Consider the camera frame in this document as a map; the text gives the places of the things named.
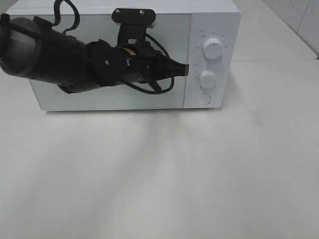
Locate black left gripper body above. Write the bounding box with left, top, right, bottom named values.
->
left=87, top=40, right=171, bottom=86

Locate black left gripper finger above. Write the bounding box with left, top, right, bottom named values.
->
left=170, top=59, right=189, bottom=77

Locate round white door button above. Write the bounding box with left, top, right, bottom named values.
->
left=196, top=93, right=211, bottom=105

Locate white microwave door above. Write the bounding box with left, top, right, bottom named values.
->
left=23, top=14, right=190, bottom=111

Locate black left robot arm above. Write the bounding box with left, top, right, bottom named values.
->
left=0, top=13, right=189, bottom=95

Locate lower white timer knob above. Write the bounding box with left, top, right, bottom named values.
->
left=198, top=71, right=217, bottom=89

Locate upper white power knob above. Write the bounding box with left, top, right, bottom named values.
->
left=202, top=36, right=223, bottom=59

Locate white microwave oven body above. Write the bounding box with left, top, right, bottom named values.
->
left=5, top=5, right=242, bottom=112

